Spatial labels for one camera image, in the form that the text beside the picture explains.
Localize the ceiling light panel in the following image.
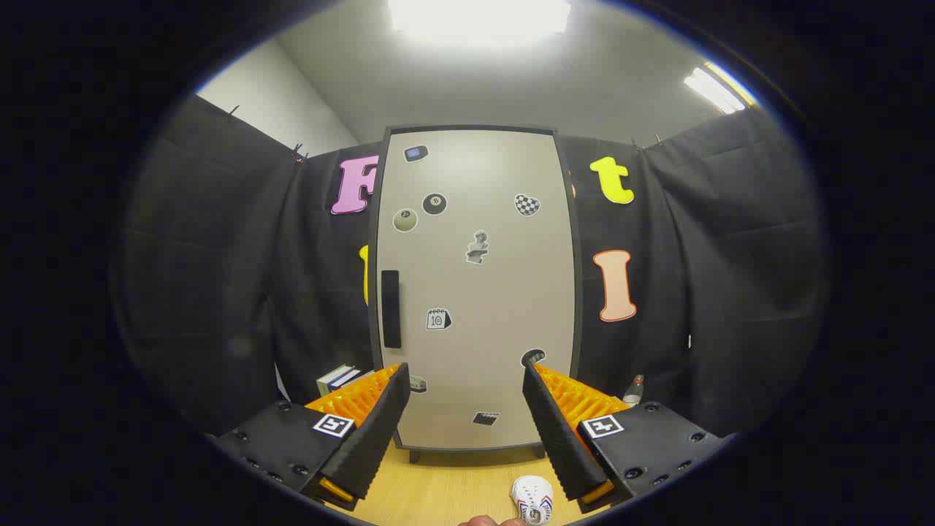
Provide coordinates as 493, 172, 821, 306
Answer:
387, 0, 572, 45

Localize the black door handle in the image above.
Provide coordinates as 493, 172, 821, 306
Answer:
381, 270, 402, 349

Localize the green and white book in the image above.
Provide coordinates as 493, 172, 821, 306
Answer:
316, 364, 359, 397

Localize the white canvas shoe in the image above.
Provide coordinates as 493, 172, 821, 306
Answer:
511, 475, 554, 525

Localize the black backdrop cloth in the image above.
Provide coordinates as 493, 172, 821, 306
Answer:
117, 94, 830, 439

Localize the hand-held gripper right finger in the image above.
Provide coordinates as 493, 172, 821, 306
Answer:
521, 360, 735, 514

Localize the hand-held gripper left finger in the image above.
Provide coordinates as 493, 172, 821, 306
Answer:
212, 362, 412, 512

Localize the dark grey shoe cabinet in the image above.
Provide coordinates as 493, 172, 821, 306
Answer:
369, 124, 585, 465

